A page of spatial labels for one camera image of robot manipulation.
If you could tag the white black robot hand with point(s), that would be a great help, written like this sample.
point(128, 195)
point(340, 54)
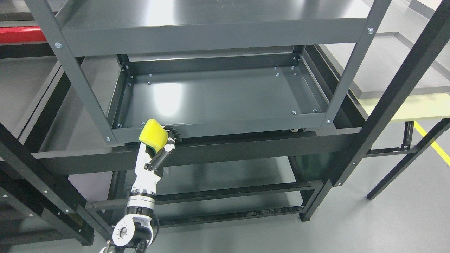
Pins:
point(148, 164)

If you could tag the green yellow sponge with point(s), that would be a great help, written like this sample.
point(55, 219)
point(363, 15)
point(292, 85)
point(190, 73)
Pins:
point(153, 135)

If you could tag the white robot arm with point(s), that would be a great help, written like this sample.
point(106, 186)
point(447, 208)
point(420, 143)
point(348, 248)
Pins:
point(134, 230)

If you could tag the grey metal shelf cart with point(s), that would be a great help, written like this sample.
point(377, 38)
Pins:
point(210, 67)

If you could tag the black metal shelf rack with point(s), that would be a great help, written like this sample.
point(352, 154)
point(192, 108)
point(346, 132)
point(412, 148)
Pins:
point(63, 188)

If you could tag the red metal beam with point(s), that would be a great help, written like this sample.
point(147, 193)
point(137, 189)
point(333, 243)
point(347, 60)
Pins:
point(21, 34)

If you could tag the grey metal tray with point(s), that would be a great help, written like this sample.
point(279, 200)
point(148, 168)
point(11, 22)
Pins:
point(383, 59)

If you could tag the pale yellow folding table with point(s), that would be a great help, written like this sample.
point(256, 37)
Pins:
point(422, 175)

